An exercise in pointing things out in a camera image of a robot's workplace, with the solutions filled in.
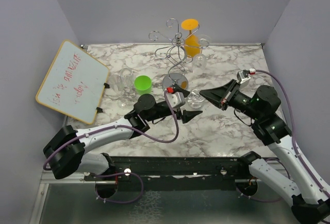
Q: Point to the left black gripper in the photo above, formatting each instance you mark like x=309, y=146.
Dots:
x=187, y=115

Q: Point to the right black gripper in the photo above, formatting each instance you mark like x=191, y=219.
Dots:
x=221, y=96

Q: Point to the clear wine glass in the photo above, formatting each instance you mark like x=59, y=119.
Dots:
x=127, y=80
x=199, y=60
x=195, y=100

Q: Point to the green plastic wine glass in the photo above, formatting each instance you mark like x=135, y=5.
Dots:
x=143, y=84

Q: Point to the orange plastic wine glass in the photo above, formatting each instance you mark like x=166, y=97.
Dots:
x=191, y=46

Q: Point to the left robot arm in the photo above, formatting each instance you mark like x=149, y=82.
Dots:
x=68, y=151

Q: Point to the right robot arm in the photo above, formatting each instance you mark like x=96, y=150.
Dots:
x=306, y=193

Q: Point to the chrome wine glass rack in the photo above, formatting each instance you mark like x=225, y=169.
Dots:
x=173, y=53

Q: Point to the clear glass tumbler left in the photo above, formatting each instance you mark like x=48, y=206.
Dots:
x=115, y=82

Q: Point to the small whiteboard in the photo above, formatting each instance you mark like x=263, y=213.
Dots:
x=74, y=83

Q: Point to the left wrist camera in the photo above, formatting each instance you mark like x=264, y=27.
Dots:
x=176, y=99

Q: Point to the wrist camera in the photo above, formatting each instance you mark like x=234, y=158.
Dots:
x=243, y=76
x=176, y=99

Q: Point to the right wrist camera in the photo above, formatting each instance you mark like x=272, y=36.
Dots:
x=243, y=76

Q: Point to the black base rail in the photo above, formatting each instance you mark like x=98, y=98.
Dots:
x=177, y=174

